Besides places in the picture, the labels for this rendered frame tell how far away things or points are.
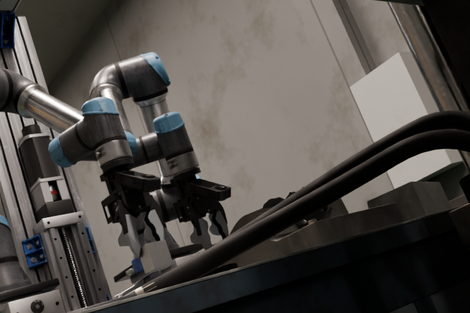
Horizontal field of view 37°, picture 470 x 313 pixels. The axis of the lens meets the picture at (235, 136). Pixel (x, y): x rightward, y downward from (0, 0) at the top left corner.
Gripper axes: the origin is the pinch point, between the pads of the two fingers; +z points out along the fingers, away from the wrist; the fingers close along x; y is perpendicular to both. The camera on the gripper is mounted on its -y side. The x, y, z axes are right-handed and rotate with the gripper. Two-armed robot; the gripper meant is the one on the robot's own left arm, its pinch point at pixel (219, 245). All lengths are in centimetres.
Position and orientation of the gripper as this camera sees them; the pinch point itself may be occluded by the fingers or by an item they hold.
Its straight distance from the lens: 174.0
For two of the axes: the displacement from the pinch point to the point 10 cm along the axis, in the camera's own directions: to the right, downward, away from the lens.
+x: -6.7, 2.0, -7.2
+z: 3.5, 9.3, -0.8
